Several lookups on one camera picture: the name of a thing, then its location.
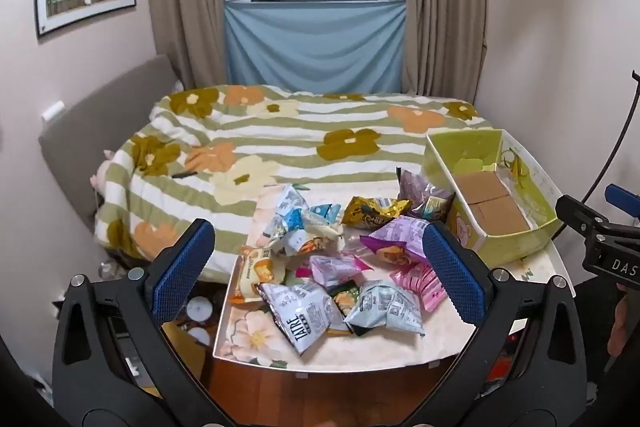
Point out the yellow black snack packet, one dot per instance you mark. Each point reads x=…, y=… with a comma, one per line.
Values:
x=372, y=209

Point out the white round container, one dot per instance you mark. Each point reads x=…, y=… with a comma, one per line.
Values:
x=199, y=308
x=197, y=336

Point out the dark teal snack packet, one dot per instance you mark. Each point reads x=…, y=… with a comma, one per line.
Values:
x=434, y=207

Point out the floral striped blanket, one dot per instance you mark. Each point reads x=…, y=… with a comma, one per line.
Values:
x=300, y=142

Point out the white orange snack packet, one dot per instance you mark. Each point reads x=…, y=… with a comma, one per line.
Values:
x=307, y=240

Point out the grey white snack packet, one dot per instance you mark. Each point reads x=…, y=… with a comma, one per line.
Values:
x=300, y=314

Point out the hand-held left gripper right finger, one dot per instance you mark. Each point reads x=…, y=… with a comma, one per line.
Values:
x=452, y=272

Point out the dark purple snack packet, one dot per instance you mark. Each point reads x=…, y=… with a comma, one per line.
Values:
x=415, y=188

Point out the cream orange snack packet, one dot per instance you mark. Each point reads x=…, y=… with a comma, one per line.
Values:
x=255, y=272

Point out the grey bed headboard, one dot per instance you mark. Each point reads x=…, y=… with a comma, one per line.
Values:
x=90, y=127

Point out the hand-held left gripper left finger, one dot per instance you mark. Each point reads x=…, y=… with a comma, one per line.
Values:
x=182, y=267

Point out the light blue snack packet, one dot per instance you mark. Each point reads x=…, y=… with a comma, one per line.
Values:
x=326, y=210

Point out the blue cloth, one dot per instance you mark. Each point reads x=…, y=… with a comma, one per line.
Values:
x=315, y=47

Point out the large lilac snack packet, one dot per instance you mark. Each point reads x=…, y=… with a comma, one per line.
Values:
x=395, y=242

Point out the white wall switch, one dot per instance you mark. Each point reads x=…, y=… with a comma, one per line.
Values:
x=52, y=111

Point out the small pink purple snack packet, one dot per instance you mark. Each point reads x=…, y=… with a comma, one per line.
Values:
x=332, y=267

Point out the green snack packet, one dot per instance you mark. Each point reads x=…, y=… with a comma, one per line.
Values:
x=345, y=299

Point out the green cardboard box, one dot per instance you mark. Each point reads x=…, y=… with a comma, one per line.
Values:
x=450, y=157

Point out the white blue snack packet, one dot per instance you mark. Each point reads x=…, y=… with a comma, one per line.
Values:
x=290, y=209

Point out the white floral table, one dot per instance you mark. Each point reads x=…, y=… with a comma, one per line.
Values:
x=350, y=352

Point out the blue grey snack packet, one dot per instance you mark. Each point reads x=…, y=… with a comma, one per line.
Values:
x=387, y=307

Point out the person's right hand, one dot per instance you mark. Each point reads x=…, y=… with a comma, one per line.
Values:
x=619, y=327

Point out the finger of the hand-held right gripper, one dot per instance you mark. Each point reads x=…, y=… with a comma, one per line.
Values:
x=575, y=209
x=620, y=195

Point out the pink striped snack packet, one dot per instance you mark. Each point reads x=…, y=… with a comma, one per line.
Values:
x=420, y=285

